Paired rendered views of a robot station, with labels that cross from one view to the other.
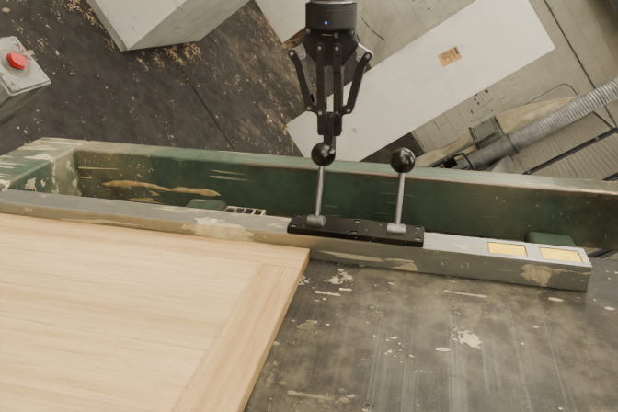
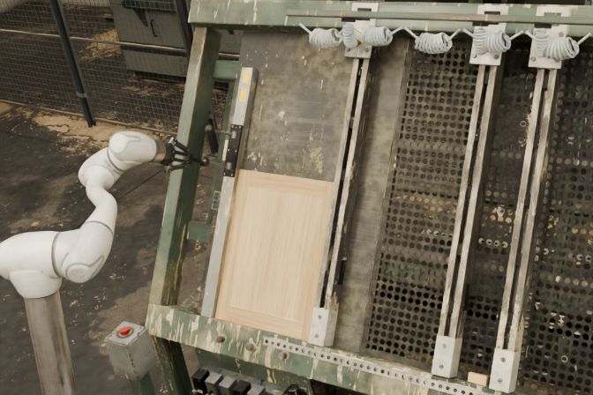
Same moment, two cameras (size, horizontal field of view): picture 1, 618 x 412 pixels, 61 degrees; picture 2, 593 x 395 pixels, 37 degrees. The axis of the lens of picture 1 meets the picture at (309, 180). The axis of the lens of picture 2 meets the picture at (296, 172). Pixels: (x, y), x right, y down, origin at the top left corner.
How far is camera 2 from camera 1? 264 cm
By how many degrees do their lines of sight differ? 38
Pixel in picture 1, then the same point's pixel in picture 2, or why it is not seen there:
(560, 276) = (253, 78)
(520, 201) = (202, 79)
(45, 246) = (239, 276)
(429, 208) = (200, 120)
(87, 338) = (287, 232)
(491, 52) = not seen: outside the picture
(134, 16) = not seen: outside the picture
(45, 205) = (215, 287)
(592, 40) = not seen: outside the picture
